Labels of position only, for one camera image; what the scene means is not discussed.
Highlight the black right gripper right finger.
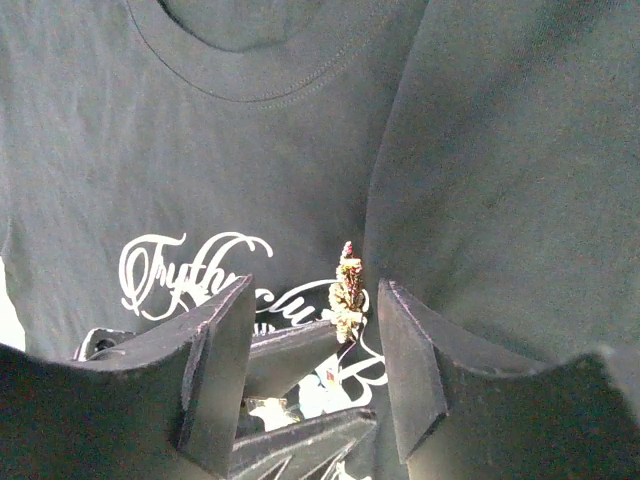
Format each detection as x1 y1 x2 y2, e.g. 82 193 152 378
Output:
378 280 639 479

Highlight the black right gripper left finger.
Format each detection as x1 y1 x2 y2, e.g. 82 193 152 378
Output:
1 276 255 479

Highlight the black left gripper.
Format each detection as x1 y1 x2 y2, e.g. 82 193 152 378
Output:
72 328 137 362

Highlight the black floral print t-shirt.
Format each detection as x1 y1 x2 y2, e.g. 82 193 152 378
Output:
1 1 639 479

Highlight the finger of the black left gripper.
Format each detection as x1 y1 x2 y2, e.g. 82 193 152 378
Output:
229 408 376 480
244 320 341 398

